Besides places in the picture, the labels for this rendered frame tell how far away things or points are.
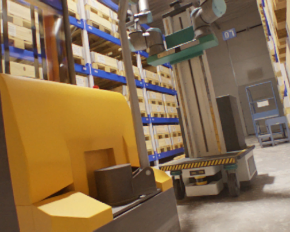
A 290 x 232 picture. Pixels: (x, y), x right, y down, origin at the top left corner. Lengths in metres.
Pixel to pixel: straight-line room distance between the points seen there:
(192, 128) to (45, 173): 1.60
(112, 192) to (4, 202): 0.41
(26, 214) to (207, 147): 1.71
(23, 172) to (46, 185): 0.09
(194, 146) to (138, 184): 1.25
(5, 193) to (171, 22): 2.12
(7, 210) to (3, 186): 0.09
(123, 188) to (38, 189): 0.35
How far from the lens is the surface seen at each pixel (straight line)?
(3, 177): 1.05
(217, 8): 2.10
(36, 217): 0.92
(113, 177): 1.08
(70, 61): 1.84
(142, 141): 1.15
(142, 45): 2.39
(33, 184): 0.93
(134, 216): 1.05
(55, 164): 0.99
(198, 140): 2.33
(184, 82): 2.39
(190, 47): 2.18
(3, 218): 1.09
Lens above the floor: 0.51
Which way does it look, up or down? 8 degrees up
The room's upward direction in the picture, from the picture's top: 10 degrees counter-clockwise
